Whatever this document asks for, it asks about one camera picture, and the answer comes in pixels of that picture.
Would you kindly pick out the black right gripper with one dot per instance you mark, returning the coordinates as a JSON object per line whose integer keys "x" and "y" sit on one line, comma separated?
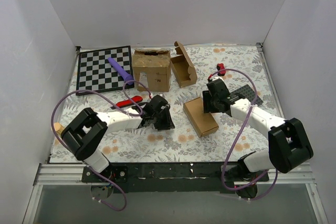
{"x": 207, "y": 102}

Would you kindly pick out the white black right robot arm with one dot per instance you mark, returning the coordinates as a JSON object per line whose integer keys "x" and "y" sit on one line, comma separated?
{"x": 288, "y": 143}

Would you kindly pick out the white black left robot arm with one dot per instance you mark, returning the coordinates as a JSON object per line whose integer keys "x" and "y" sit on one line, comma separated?
{"x": 84, "y": 133}

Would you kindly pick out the aluminium frame rail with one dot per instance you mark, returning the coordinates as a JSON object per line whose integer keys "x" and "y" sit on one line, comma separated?
{"x": 71, "y": 174}

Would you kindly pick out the small cardboard express box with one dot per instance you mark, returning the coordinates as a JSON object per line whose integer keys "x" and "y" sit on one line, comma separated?
{"x": 204, "y": 124}

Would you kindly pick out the large brown cardboard box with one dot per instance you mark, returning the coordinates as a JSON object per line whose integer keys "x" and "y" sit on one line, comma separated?
{"x": 152, "y": 67}

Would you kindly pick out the grey studded building plate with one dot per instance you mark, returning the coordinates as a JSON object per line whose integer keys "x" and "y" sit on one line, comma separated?
{"x": 244, "y": 92}

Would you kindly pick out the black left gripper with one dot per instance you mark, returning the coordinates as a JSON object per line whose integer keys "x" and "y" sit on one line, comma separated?
{"x": 165, "y": 118}

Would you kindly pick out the open small cardboard box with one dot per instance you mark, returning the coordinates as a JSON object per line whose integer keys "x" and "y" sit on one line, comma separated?
{"x": 183, "y": 67}

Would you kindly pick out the black and white chessboard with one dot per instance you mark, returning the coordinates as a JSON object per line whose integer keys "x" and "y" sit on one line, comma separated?
{"x": 94, "y": 71}

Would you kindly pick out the purple cylindrical tool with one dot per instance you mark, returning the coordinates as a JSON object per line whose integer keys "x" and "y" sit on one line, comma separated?
{"x": 126, "y": 77}

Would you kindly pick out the wooden cork cylinder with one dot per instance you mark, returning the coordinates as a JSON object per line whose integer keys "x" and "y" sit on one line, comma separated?
{"x": 58, "y": 128}

